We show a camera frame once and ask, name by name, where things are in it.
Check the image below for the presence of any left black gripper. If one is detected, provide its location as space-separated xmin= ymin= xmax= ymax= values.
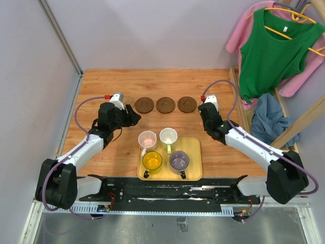
xmin=110 ymin=104 xmax=142 ymax=131

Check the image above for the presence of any brown coaster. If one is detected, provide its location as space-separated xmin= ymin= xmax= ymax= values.
xmin=156 ymin=97 xmax=175 ymax=114
xmin=135 ymin=97 xmax=154 ymax=114
xmin=177 ymin=97 xmax=197 ymax=113

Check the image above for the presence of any woven rattan coaster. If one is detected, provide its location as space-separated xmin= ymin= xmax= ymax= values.
xmin=122 ymin=96 xmax=136 ymax=108

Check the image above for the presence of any brown coaster bottom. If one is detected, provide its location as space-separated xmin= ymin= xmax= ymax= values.
xmin=156 ymin=97 xmax=175 ymax=114

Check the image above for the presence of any brown coaster top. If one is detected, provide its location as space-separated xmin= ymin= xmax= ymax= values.
xmin=177 ymin=97 xmax=197 ymax=113

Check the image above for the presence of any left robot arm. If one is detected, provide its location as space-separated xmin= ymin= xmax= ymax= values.
xmin=35 ymin=102 xmax=141 ymax=211

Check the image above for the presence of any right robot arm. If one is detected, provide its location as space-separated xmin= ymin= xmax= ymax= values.
xmin=198 ymin=102 xmax=309 ymax=204

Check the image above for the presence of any pink translucent cup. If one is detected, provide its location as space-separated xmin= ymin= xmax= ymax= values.
xmin=138 ymin=131 xmax=157 ymax=157

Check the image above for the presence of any blue crumpled cloth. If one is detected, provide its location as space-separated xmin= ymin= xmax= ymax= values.
xmin=250 ymin=93 xmax=295 ymax=145

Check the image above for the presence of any green tank top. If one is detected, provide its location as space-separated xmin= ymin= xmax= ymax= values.
xmin=239 ymin=8 xmax=324 ymax=104

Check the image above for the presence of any pink t-shirt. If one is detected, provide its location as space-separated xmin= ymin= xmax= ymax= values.
xmin=226 ymin=1 xmax=324 ymax=110

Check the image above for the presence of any yellow clothes hanger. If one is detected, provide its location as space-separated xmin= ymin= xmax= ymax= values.
xmin=247 ymin=2 xmax=325 ymax=57

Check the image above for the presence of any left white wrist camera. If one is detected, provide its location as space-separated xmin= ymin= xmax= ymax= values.
xmin=109 ymin=93 xmax=125 ymax=110

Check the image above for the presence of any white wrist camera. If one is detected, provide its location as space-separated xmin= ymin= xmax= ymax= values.
xmin=204 ymin=94 xmax=219 ymax=111
xmin=109 ymin=93 xmax=125 ymax=110

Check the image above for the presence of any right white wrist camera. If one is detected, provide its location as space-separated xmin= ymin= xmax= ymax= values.
xmin=204 ymin=94 xmax=219 ymax=111

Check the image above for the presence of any white cup green handle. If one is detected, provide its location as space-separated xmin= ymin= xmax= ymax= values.
xmin=159 ymin=128 xmax=178 ymax=155

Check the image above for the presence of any yellow cup black handle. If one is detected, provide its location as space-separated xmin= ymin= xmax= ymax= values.
xmin=142 ymin=151 xmax=163 ymax=179

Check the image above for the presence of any purple cup black handle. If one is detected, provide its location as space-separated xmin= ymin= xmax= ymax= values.
xmin=169 ymin=150 xmax=190 ymax=179

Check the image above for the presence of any wooden clothes rack frame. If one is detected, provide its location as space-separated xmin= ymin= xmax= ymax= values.
xmin=226 ymin=1 xmax=324 ymax=149

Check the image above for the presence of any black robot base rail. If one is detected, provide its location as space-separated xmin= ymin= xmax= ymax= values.
xmin=79 ymin=177 xmax=261 ymax=217

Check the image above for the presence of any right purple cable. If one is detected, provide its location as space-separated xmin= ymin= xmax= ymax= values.
xmin=200 ymin=79 xmax=319 ymax=223

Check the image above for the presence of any purple cable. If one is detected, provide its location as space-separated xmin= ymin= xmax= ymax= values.
xmin=42 ymin=94 xmax=112 ymax=221
xmin=200 ymin=79 xmax=319 ymax=223

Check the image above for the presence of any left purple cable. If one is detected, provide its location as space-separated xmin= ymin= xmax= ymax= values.
xmin=42 ymin=94 xmax=112 ymax=221

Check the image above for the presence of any aluminium corner post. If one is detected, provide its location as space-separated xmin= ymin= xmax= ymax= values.
xmin=37 ymin=0 xmax=84 ymax=76

